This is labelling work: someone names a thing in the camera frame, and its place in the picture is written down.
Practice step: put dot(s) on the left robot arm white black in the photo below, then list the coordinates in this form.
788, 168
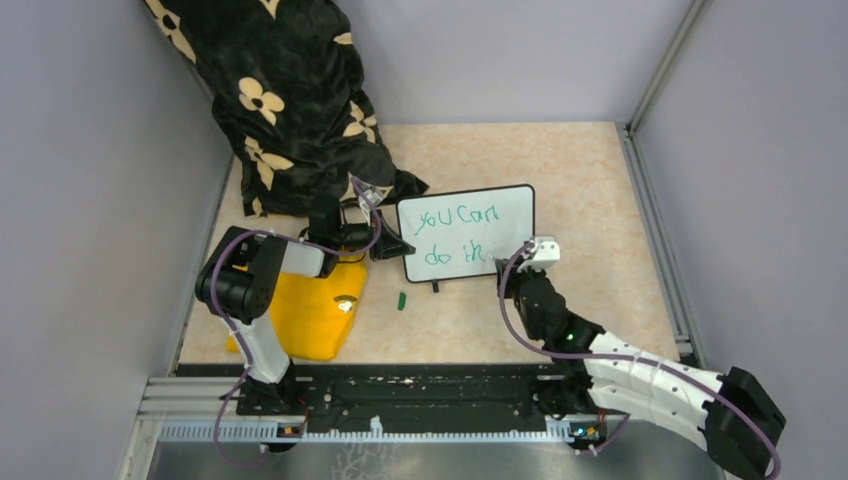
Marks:
238, 281

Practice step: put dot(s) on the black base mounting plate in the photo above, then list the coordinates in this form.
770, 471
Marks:
474, 399

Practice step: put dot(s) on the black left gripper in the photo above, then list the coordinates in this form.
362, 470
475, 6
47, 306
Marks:
388, 245

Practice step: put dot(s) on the yellow folded cloth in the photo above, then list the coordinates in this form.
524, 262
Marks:
307, 318

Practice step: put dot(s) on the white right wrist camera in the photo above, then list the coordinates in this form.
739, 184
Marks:
543, 253

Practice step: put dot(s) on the black floral blanket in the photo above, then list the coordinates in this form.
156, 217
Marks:
288, 93

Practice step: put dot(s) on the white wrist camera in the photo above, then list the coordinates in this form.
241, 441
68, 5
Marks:
368, 198
543, 253

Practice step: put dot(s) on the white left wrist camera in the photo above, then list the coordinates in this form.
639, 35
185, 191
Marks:
368, 198

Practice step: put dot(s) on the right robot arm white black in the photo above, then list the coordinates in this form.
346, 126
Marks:
730, 416

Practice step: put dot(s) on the aluminium frame rail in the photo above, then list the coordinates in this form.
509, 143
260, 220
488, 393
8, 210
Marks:
669, 137

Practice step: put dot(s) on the white whiteboard black frame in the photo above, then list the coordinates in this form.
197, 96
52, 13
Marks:
460, 234

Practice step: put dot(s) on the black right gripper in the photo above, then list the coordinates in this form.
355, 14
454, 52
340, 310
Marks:
513, 275

